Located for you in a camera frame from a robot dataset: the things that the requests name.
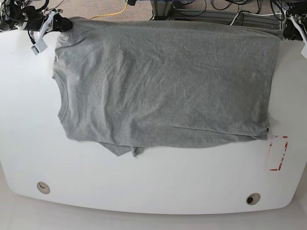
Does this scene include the white cable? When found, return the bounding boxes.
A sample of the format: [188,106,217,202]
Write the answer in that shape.
[229,11,281,26]

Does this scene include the yellow cable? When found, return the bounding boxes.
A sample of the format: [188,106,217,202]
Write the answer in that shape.
[88,0,128,20]

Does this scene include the grey t-shirt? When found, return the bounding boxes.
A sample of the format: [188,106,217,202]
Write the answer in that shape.
[53,18,282,156]

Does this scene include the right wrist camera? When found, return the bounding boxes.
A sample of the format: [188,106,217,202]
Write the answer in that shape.
[31,40,47,55]

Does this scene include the right table cable grommet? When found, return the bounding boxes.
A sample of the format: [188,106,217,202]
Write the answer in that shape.
[246,193,261,206]

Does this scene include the table cable grommet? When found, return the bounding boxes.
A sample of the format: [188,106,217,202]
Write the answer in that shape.
[36,182,50,195]
[246,193,261,206]

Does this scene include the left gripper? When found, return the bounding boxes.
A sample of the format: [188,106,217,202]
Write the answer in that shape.
[283,14,307,45]

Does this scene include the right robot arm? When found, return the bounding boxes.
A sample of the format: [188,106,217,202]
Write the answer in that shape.
[0,0,73,45]

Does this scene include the red tape rectangle marking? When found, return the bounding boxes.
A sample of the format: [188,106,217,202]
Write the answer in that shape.
[266,136,289,172]

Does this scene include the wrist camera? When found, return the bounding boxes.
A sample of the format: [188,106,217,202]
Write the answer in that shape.
[31,40,47,55]
[301,45,307,58]

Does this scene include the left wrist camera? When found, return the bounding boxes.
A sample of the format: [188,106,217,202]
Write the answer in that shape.
[301,45,307,58]

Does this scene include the aluminium frame stand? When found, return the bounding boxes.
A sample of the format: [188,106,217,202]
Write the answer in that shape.
[150,0,281,29]

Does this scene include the left table cable grommet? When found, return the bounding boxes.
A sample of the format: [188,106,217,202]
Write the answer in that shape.
[36,182,50,195]

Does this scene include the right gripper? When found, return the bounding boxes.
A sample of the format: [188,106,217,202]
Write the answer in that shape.
[24,8,73,42]

